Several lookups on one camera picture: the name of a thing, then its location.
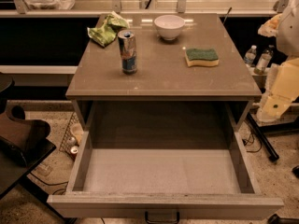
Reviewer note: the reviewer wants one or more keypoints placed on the green yellow sponge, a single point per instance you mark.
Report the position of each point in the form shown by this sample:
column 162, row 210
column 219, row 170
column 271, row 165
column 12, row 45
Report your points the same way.
column 201, row 57

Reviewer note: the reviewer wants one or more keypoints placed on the open top drawer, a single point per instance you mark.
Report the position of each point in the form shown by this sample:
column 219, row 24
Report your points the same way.
column 163, row 158

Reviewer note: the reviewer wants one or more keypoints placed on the red bull can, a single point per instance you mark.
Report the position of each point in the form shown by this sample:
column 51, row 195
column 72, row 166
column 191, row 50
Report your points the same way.
column 127, row 47

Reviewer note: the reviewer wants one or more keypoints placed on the black drawer handle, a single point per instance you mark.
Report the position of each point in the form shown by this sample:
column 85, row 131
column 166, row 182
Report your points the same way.
column 162, row 218

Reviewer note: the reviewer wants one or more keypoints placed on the green chip bag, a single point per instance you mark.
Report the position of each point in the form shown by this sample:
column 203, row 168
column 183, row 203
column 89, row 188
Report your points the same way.
column 107, row 32

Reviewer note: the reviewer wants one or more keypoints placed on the clear water bottle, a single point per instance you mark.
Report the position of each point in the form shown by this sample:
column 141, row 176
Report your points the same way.
column 250, row 56

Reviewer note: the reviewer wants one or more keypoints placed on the black stand leg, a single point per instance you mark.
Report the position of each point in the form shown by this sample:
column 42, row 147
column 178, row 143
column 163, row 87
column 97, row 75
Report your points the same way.
column 272, row 155

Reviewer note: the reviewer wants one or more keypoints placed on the dark capped water bottle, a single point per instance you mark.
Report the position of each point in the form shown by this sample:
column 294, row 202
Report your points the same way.
column 264, row 60

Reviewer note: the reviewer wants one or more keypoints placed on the grey drawer cabinet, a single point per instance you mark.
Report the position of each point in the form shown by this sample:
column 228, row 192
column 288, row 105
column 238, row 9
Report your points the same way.
column 162, row 72

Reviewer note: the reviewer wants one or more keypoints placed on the wire waste basket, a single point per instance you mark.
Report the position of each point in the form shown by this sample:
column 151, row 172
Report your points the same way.
column 72, row 136

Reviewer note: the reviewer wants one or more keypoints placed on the white ceramic bowl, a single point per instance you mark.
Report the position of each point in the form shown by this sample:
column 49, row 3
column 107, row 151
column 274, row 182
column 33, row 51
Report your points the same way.
column 169, row 27

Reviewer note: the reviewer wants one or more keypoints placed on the black chair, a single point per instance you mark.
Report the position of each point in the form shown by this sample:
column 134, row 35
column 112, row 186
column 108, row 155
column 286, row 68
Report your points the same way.
column 24, row 145

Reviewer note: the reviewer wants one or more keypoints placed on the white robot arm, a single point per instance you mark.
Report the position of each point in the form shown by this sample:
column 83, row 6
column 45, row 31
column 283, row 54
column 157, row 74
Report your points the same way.
column 282, row 82

